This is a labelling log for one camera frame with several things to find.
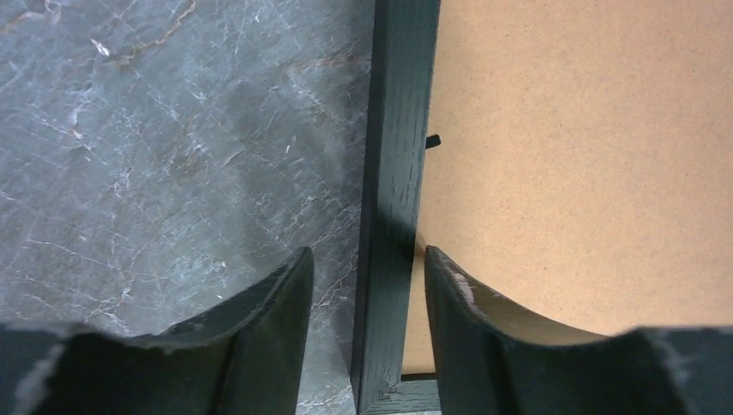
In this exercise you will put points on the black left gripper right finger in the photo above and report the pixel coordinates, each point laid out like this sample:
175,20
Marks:
495,356

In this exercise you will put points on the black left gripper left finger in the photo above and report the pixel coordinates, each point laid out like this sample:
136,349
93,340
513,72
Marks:
242,356

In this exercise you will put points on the black picture frame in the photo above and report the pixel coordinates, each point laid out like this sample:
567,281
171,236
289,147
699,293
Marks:
575,156

